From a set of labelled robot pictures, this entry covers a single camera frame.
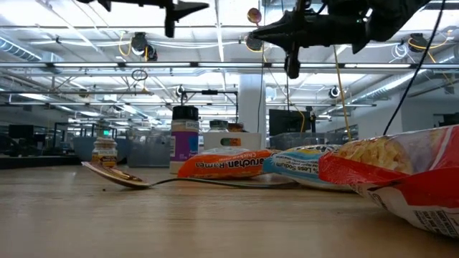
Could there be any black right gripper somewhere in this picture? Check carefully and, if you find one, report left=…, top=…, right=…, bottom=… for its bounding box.
left=250, top=0, right=370, bottom=80

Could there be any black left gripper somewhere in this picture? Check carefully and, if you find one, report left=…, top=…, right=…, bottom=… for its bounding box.
left=163, top=0, right=210, bottom=39

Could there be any iridescent spoon purple bowl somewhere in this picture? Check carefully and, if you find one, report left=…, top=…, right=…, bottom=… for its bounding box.
left=246, top=6, right=266, bottom=35

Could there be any green-lid spice jar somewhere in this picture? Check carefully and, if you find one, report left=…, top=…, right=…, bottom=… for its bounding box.
left=209, top=120, right=232, bottom=147

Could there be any orange ramen packet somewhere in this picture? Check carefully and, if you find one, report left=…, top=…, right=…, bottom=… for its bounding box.
left=177, top=147, right=278, bottom=181

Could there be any small beige-lid spice jar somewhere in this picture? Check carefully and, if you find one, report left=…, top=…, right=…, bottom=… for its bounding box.
left=92, top=137, right=118, bottom=168

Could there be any iridescent spoon pink bowl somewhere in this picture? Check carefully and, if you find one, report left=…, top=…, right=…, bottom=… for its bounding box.
left=80, top=161, right=301, bottom=191

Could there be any long ceiling light bar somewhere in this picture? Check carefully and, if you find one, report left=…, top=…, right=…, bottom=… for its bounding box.
left=0, top=61, right=459, bottom=70

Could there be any black computer monitor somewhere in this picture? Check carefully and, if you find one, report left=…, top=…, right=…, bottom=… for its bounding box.
left=268, top=108, right=316, bottom=137

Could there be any clear plastic bin right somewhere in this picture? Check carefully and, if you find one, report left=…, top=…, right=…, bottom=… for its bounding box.
left=269, top=132, right=351, bottom=151

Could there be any white plastic bin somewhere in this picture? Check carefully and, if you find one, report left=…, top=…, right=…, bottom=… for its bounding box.
left=203, top=131, right=263, bottom=151

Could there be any blue-edged ramen packet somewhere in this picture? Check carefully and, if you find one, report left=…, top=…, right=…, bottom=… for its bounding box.
left=262, top=144, right=356, bottom=193

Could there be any black-lid spice bottle purple label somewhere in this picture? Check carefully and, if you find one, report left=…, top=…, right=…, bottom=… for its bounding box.
left=169, top=105, right=200, bottom=176

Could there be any red ramen packet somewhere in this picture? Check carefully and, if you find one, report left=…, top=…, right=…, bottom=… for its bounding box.
left=318, top=124, right=459, bottom=240

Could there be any dark background monitor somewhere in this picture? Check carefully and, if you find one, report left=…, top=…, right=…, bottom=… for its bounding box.
left=7, top=124, right=36, bottom=141

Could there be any dark background table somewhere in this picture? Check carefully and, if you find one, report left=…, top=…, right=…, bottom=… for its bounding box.
left=0, top=154, right=82, bottom=170

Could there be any yellow cable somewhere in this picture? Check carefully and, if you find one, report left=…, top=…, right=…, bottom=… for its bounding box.
left=333, top=44, right=353, bottom=141

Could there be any black overhead camera stand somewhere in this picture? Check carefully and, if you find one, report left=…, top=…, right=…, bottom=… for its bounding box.
left=180, top=88, right=240, bottom=133

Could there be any black hanging cable ring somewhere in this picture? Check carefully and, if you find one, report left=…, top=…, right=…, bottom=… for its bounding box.
left=131, top=68, right=148, bottom=82

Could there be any silver ceiling duct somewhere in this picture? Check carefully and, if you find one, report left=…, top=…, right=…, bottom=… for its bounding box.
left=0, top=35, right=64, bottom=62
left=349, top=46, right=459, bottom=105

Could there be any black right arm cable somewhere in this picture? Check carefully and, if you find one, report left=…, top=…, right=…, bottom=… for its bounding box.
left=382, top=0, right=448, bottom=136

